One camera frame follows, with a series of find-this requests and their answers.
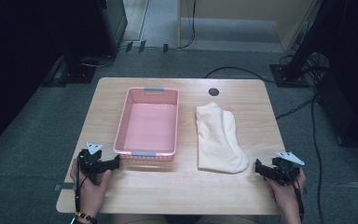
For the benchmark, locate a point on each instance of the black stand pole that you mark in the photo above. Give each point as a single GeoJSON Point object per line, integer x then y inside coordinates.
{"type": "Point", "coordinates": [310, 34]}

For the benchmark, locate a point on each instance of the black equipment case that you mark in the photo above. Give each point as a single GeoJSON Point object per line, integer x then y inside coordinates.
{"type": "Point", "coordinates": [348, 109]}

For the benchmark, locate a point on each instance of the dark cabinet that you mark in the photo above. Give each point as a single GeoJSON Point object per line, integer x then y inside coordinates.
{"type": "Point", "coordinates": [113, 25]}

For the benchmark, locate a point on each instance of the black metal stand base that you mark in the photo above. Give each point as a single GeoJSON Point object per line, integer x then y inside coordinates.
{"type": "Point", "coordinates": [289, 77]}
{"type": "Point", "coordinates": [77, 74]}

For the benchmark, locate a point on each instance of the dark round table grommet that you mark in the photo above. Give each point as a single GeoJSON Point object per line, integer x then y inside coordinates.
{"type": "Point", "coordinates": [213, 91]}

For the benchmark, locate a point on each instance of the black tape strip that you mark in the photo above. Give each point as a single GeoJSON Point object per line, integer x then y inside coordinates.
{"type": "Point", "coordinates": [129, 46]}
{"type": "Point", "coordinates": [142, 46]}

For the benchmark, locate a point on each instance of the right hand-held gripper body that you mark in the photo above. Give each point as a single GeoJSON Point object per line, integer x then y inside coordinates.
{"type": "Point", "coordinates": [287, 169]}

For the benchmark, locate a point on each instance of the person's right hand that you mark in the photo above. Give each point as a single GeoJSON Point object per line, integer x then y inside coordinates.
{"type": "Point", "coordinates": [284, 194]}

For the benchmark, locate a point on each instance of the pink plastic basket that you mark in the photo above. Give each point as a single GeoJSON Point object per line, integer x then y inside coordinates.
{"type": "Point", "coordinates": [149, 124]}

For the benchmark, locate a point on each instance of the light wooden furniture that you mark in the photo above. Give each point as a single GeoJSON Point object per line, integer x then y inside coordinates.
{"type": "Point", "coordinates": [245, 9]}

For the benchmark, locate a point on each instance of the person's left hand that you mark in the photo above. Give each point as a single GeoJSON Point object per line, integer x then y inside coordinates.
{"type": "Point", "coordinates": [90, 194]}

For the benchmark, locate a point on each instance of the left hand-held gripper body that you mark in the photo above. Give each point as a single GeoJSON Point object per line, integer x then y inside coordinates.
{"type": "Point", "coordinates": [90, 161]}

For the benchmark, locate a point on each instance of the cream garment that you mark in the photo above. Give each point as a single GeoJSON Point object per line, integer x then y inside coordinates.
{"type": "Point", "coordinates": [219, 140]}

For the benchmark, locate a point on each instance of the person's left leg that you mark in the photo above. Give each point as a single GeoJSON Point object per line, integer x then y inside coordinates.
{"type": "Point", "coordinates": [140, 219]}

